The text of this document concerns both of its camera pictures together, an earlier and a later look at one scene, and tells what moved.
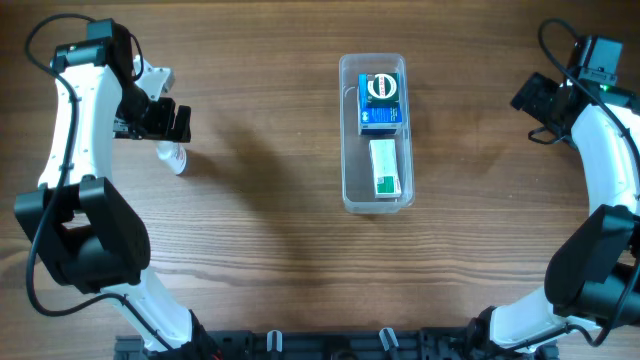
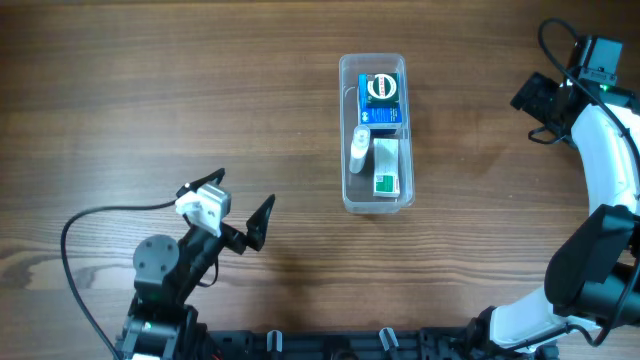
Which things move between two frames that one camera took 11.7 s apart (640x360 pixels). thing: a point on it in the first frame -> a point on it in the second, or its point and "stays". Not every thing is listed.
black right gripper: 532,95 stays
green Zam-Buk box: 382,90 stays
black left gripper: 167,120 -> 231,235
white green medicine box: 386,178 stays
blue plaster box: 377,115 stays
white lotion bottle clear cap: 174,154 -> 359,148
